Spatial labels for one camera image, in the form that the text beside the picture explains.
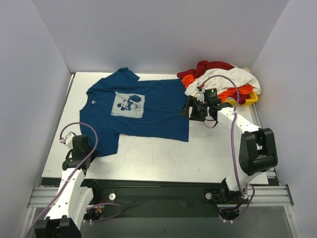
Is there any orange t-shirt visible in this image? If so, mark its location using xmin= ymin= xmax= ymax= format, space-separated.
xmin=181 ymin=74 xmax=253 ymax=105

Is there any yellow plastic bin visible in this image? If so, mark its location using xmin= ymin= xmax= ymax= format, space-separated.
xmin=225 ymin=92 xmax=259 ymax=106

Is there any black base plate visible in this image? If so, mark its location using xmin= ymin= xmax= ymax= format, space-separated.
xmin=70 ymin=179 xmax=251 ymax=219

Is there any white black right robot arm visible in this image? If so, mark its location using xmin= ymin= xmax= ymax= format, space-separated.
xmin=179 ymin=96 xmax=278 ymax=202

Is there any blue Mickey Mouse t-shirt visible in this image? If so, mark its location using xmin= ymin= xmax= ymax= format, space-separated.
xmin=79 ymin=68 xmax=189 ymax=156

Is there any dark red t-shirt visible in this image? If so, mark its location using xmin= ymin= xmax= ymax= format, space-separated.
xmin=177 ymin=60 xmax=249 ymax=94

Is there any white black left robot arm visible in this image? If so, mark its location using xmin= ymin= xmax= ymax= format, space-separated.
xmin=35 ymin=132 xmax=100 ymax=238

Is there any white t-shirt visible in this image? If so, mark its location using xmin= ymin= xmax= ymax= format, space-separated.
xmin=185 ymin=67 xmax=262 ymax=96

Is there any aluminium mounting rail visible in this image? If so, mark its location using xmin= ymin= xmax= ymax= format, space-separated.
xmin=27 ymin=186 xmax=294 ymax=208

